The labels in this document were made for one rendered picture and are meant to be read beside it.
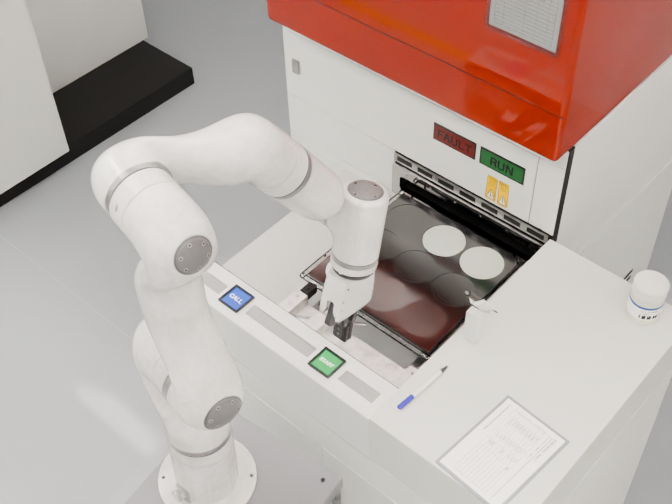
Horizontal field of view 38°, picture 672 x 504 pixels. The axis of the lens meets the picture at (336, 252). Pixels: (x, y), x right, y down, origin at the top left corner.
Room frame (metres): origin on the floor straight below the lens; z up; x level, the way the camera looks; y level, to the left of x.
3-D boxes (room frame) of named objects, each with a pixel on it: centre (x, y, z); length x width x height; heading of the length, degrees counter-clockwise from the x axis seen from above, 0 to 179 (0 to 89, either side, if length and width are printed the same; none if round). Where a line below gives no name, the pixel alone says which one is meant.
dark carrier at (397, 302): (1.49, -0.18, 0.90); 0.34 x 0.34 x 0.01; 47
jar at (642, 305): (1.28, -0.63, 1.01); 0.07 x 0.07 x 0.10
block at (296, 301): (1.39, 0.11, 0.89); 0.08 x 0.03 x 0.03; 137
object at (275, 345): (1.27, 0.12, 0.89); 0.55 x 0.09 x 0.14; 47
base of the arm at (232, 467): (0.99, 0.26, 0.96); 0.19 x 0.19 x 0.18
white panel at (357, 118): (1.78, -0.19, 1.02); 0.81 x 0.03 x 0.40; 47
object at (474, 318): (1.24, -0.28, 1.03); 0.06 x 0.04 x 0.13; 137
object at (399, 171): (1.65, -0.31, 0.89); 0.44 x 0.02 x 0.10; 47
